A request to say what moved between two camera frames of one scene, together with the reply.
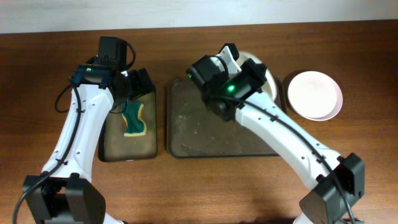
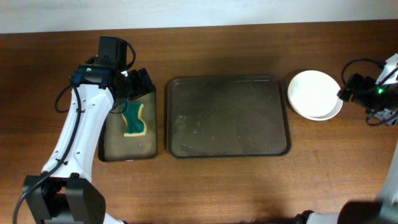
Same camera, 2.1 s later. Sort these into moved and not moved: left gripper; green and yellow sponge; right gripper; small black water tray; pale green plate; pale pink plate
Moved: right gripper; pale green plate
Not moved: green and yellow sponge; small black water tray; left gripper; pale pink plate
